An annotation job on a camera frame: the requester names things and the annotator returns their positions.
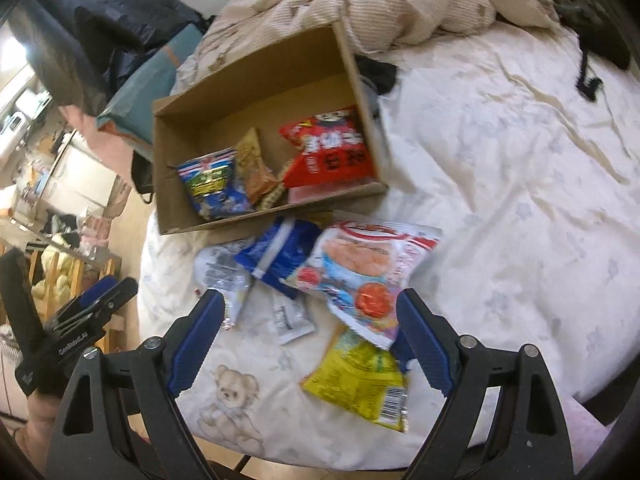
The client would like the pink fabric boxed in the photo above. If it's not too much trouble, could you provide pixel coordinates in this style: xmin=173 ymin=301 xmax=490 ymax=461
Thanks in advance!
xmin=564 ymin=399 xmax=617 ymax=472

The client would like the dark drawstring strap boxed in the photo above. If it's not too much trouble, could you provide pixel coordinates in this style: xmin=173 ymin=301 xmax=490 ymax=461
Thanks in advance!
xmin=575 ymin=47 xmax=604 ymax=102

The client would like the person's left hand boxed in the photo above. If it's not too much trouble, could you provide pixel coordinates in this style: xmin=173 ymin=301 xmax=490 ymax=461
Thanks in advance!
xmin=22 ymin=390 xmax=69 ymax=467

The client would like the yellow snack packet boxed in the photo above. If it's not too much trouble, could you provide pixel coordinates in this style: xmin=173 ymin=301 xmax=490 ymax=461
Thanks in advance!
xmin=300 ymin=325 xmax=412 ymax=434

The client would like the small white sachet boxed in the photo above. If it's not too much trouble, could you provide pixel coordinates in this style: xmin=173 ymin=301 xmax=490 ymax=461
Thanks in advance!
xmin=270 ymin=290 xmax=317 ymax=346

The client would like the black hanging cloth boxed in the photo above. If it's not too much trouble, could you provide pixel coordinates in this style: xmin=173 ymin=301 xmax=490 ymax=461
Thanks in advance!
xmin=25 ymin=0 xmax=211 ymax=117

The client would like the white floral bed sheet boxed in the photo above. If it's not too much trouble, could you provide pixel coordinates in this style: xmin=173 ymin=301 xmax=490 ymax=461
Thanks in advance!
xmin=137 ymin=22 xmax=640 ymax=463

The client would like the large blue snack bag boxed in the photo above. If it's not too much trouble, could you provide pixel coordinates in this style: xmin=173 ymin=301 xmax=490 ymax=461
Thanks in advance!
xmin=176 ymin=147 xmax=252 ymax=221

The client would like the white snack packet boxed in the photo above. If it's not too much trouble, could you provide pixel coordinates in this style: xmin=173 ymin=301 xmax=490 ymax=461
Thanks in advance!
xmin=194 ymin=240 xmax=257 ymax=324

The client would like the tan snack packet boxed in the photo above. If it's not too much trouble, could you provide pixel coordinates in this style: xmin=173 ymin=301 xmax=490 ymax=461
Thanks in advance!
xmin=234 ymin=127 xmax=279 ymax=206

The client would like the small patterned packet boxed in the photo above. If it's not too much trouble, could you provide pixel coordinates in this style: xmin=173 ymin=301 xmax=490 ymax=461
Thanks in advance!
xmin=259 ymin=160 xmax=297 ymax=209

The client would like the black cloth item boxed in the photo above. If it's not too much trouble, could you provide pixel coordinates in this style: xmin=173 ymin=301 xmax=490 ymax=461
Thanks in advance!
xmin=355 ymin=55 xmax=399 ymax=97

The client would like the pink cloth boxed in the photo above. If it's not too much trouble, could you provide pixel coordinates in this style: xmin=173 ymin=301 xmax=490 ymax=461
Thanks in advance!
xmin=65 ymin=105 xmax=137 ymax=182

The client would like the yellow green cushion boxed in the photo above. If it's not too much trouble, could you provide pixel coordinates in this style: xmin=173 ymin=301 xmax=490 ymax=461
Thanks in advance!
xmin=31 ymin=247 xmax=84 ymax=312

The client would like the pink and white snack bag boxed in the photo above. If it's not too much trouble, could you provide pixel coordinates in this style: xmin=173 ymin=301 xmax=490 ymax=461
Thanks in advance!
xmin=295 ymin=220 xmax=444 ymax=351

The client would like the dark camouflage garment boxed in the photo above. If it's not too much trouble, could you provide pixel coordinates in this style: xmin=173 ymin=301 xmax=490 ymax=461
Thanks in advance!
xmin=530 ymin=0 xmax=632 ymax=72

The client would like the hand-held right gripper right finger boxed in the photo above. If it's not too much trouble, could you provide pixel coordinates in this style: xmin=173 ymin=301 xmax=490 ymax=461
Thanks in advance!
xmin=395 ymin=287 xmax=576 ymax=480

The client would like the red snack bag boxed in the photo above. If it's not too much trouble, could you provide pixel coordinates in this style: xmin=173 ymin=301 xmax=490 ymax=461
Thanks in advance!
xmin=278 ymin=105 xmax=379 ymax=192

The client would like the cardboard box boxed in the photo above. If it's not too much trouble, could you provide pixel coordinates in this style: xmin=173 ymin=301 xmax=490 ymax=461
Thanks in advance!
xmin=151 ymin=22 xmax=391 ymax=237

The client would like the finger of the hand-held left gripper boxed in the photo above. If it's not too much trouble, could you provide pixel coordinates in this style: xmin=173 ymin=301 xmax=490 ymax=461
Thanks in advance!
xmin=50 ymin=277 xmax=139 ymax=333
xmin=65 ymin=276 xmax=123 ymax=317

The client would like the dark blue snack packet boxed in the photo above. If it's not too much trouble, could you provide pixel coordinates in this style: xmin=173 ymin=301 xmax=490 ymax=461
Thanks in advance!
xmin=235 ymin=217 xmax=324 ymax=302

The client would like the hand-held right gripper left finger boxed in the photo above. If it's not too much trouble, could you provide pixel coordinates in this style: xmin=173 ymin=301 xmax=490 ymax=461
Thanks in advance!
xmin=47 ymin=289 xmax=226 ymax=480

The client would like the white floor cabinet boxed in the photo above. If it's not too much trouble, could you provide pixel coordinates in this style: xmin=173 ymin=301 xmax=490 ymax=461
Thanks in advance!
xmin=47 ymin=145 xmax=122 ymax=207

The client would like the teal folded mattress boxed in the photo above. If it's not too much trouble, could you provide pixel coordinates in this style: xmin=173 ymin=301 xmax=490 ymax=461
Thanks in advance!
xmin=97 ymin=22 xmax=204 ymax=137

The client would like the checked bear print duvet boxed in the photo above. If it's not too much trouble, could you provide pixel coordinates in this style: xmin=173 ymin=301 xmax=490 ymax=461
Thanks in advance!
xmin=192 ymin=0 xmax=561 ymax=81

